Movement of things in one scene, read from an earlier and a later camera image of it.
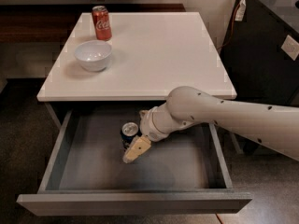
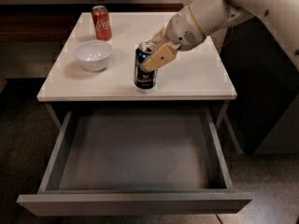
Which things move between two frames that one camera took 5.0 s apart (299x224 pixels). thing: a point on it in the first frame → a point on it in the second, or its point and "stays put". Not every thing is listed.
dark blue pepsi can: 129,131 → 144,79
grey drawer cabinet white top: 152,54 stays put
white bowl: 93,55 stays put
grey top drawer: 86,174 stays put
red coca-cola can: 102,22 stays put
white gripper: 148,125 → 181,31
